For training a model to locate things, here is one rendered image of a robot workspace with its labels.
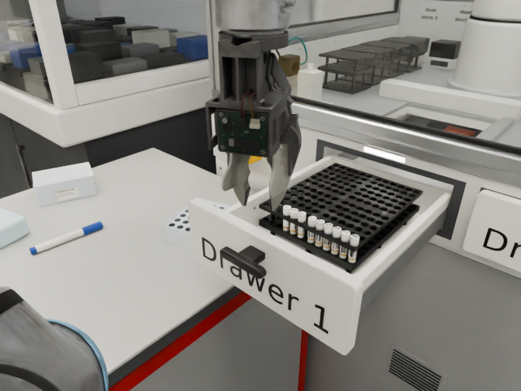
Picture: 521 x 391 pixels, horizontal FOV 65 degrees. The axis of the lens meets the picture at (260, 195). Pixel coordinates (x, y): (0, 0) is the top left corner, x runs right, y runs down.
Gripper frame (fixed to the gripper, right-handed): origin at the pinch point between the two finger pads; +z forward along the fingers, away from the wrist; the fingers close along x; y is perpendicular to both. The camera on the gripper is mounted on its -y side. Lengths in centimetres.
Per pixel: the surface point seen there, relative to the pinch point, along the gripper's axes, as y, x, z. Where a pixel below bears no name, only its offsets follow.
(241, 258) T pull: 5.4, -0.8, 6.4
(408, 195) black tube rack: -20.6, 19.2, 7.5
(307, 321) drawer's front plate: 5.9, 8.2, 13.9
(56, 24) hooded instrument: -43, -67, -14
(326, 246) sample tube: -5.2, 8.4, 9.7
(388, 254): -3.9, 17.0, 8.2
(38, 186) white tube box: -17, -57, 16
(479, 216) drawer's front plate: -19.3, 30.1, 8.7
